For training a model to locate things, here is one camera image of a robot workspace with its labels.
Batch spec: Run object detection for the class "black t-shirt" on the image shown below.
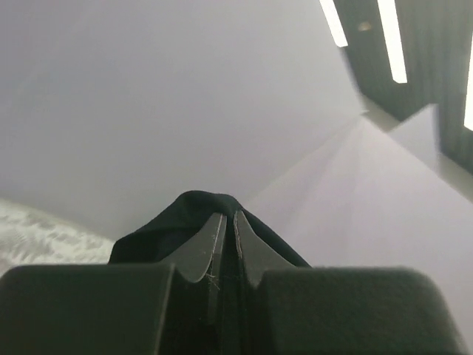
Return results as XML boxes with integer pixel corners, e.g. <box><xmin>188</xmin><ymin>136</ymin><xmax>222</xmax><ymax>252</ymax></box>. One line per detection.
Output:
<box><xmin>109</xmin><ymin>190</ymin><xmax>309</xmax><ymax>267</ymax></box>

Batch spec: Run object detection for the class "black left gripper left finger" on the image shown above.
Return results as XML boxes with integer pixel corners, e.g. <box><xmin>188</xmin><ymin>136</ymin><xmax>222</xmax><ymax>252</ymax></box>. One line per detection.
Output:
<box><xmin>1</xmin><ymin>214</ymin><xmax>226</xmax><ymax>354</ymax></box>

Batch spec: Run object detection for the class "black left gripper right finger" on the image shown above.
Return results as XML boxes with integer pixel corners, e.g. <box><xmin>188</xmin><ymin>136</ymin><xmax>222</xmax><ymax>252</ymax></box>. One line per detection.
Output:
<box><xmin>234</xmin><ymin>212</ymin><xmax>469</xmax><ymax>354</ymax></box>

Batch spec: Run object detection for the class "floral table mat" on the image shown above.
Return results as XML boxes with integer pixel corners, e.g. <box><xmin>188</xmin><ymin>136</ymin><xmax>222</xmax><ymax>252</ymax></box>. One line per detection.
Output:
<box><xmin>1</xmin><ymin>200</ymin><xmax>114</xmax><ymax>274</ymax></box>

